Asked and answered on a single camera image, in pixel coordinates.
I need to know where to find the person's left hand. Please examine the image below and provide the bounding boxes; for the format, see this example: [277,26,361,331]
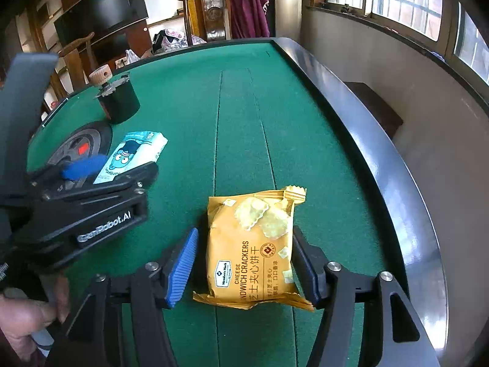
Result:
[0,275,71,360]

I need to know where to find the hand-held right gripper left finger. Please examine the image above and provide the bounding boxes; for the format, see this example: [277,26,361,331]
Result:
[45,227,200,367]

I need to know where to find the dark wooden bench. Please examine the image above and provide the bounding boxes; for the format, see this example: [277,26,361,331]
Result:
[344,81,404,138]

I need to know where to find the black flat television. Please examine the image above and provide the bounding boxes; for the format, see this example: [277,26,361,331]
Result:
[53,0,149,46]

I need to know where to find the wooden armchair with carved back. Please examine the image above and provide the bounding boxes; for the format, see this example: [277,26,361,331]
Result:
[176,0,270,44]

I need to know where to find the black canister with red label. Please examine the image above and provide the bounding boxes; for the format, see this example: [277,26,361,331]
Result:
[95,80,141,125]

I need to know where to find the yellow cracker packet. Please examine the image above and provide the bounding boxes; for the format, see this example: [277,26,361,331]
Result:
[192,184,316,311]

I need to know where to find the white tissue pack cartoon print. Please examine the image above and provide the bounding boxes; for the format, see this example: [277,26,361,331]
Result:
[93,130,169,185]

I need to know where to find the floral printed bag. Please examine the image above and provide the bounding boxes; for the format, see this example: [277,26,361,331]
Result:
[152,28,207,55]

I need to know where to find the round grey table centre panel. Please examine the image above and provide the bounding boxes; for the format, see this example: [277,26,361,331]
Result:
[36,121,113,184]

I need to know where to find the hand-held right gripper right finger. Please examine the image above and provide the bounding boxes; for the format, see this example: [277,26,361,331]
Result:
[291,225,442,367]

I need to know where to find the maroon cloth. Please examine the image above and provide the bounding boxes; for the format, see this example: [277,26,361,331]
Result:
[227,0,270,39]

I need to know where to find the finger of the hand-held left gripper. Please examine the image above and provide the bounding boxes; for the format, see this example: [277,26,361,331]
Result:
[28,154,111,194]
[42,161,160,203]

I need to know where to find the wooden spool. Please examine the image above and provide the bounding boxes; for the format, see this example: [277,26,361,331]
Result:
[89,66,112,88]

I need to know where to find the wooden wall shelf unit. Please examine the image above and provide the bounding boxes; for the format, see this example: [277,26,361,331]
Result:
[143,0,230,43]

